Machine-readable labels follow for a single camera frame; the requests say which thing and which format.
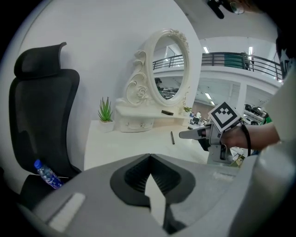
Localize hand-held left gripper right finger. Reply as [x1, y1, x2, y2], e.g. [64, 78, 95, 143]
[151, 154, 241, 237]

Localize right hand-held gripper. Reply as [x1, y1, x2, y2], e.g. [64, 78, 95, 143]
[179, 101, 243, 165]

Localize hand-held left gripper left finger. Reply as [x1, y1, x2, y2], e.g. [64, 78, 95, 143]
[32, 154, 167, 237]

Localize person's right forearm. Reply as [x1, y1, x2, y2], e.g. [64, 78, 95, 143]
[247, 122, 281, 151]

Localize person's right hand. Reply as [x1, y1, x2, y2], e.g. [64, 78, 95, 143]
[221, 125, 250, 149]

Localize small green plant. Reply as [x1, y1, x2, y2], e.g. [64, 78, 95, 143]
[181, 105, 193, 118]

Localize yellow cardboard box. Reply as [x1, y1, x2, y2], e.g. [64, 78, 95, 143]
[230, 154, 246, 168]

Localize white ornate vanity mirror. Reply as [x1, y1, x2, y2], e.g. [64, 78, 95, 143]
[115, 28, 193, 133]

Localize green plant in white pot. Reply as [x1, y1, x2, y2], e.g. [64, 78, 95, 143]
[97, 96, 115, 133]

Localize green object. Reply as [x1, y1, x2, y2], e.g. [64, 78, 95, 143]
[258, 112, 274, 125]

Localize blue water bottle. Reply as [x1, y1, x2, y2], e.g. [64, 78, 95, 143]
[34, 159, 64, 190]

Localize black balcony railing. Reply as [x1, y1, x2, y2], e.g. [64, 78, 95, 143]
[201, 51, 284, 81]

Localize black office chair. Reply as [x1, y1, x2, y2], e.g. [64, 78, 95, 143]
[8, 42, 82, 209]

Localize person's black printed shirt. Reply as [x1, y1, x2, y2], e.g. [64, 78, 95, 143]
[275, 26, 296, 78]

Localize person's glasses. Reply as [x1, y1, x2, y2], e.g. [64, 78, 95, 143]
[228, 1, 246, 15]

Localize black head camera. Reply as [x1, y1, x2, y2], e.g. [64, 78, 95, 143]
[207, 0, 225, 19]

